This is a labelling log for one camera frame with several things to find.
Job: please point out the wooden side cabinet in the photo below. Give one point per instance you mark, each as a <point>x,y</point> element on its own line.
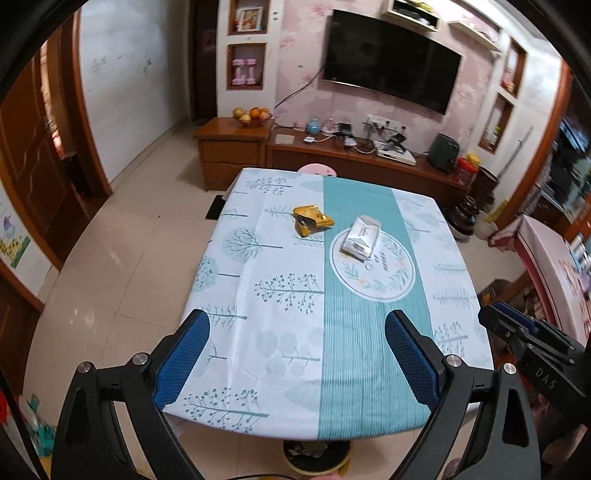
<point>231,152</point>

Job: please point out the yellow snack wrapper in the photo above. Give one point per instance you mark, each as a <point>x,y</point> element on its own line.
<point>314,217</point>

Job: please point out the white tissue pack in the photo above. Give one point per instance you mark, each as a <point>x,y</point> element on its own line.
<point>360,237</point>

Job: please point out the red container yellow lid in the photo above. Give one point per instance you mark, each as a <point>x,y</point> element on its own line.
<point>466,173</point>

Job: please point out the white teal printed tablecloth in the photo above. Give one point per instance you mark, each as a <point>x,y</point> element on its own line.
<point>286,277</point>

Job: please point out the wall power strip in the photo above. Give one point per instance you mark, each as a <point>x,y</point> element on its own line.
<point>378,121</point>

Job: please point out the long metal stick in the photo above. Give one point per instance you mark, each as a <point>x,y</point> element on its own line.
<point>515,154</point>

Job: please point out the long wooden television cabinet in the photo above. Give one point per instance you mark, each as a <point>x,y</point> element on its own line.
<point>369,168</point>

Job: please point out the picture frame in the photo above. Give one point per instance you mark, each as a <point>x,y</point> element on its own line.
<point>249,18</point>

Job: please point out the fruit bowl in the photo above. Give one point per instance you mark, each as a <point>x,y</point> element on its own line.
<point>251,119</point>

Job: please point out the black wall television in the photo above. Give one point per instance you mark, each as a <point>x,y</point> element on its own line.
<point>392,60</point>

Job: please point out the pink dumbbell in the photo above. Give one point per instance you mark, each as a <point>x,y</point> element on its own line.
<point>250,70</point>
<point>238,71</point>

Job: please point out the wooden door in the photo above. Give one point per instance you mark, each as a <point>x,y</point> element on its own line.
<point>27,152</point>

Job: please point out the dark air fryer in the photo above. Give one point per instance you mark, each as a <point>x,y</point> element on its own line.
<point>443,152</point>

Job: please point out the small black screen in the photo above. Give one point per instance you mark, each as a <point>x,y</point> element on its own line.
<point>346,129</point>

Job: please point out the pink stool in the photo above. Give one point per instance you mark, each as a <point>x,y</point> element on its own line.
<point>318,169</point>

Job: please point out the black floor mat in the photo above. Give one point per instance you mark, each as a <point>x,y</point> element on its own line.
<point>215,207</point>

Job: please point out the brown ceramic jar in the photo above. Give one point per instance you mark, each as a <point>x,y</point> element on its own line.
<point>466,214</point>

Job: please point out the white set-top box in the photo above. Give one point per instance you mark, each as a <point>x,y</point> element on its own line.
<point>397,157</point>

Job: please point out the teal plastic toy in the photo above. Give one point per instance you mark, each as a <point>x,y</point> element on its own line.
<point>41,429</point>

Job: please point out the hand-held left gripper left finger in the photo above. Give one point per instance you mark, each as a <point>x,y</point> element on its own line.
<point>182,360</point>

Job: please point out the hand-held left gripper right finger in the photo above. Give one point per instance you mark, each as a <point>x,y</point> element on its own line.
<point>411,360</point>

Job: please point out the round black trash bin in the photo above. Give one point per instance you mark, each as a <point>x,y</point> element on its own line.
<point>295,454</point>

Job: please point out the dark brown bin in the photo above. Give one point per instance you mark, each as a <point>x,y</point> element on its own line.
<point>484,187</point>

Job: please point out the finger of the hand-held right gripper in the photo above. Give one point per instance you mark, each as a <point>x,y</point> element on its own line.
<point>519,318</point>
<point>501,325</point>

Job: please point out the wall poster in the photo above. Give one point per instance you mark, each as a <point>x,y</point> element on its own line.
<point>14,244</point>

